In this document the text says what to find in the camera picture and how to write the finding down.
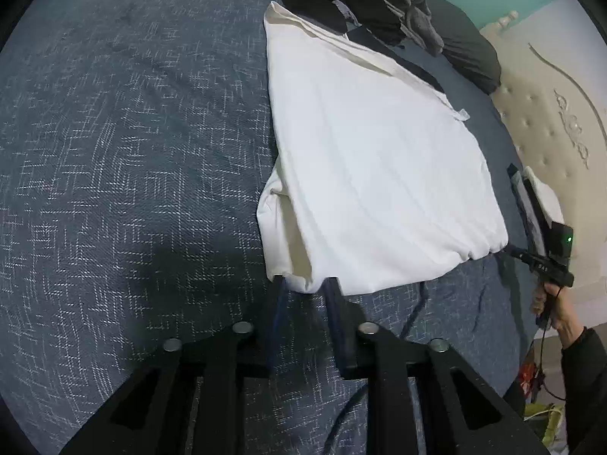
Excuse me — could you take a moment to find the black cable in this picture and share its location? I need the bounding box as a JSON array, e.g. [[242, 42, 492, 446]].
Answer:
[[535, 329, 570, 401]]

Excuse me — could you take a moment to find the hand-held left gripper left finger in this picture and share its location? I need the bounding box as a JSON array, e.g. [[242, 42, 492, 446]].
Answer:
[[59, 275, 288, 455]]

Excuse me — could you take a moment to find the dark grey pillow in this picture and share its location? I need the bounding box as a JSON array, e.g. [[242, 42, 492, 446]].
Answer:
[[417, 0, 502, 96]]

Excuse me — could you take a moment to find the grey folded garment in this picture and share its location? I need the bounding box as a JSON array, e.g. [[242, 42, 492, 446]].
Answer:
[[507, 163, 553, 259]]

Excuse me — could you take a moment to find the white polo shirt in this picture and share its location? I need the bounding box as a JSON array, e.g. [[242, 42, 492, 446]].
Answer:
[[257, 1, 509, 296]]

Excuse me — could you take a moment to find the light blue garment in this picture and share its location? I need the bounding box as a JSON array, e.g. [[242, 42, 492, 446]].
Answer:
[[334, 0, 363, 29]]

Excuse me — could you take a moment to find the white folded garment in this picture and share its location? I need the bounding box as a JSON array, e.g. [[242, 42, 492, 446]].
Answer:
[[522, 167, 565, 228]]

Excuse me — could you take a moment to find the cream tufted headboard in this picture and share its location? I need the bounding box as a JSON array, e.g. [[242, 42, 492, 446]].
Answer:
[[479, 9, 607, 337]]

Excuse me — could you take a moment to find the person's right forearm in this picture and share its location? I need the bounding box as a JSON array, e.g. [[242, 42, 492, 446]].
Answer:
[[560, 326, 607, 455]]

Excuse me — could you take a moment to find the red packet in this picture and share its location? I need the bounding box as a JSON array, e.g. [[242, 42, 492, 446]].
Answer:
[[519, 365, 541, 395]]

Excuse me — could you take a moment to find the yellow green bag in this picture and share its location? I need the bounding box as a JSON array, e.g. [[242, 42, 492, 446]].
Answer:
[[524, 403, 567, 442]]

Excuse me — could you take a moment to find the person's right hand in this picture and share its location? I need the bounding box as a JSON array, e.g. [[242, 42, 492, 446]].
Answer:
[[530, 281, 589, 342]]

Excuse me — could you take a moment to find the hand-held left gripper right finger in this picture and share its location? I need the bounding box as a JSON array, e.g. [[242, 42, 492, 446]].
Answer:
[[324, 277, 546, 455]]

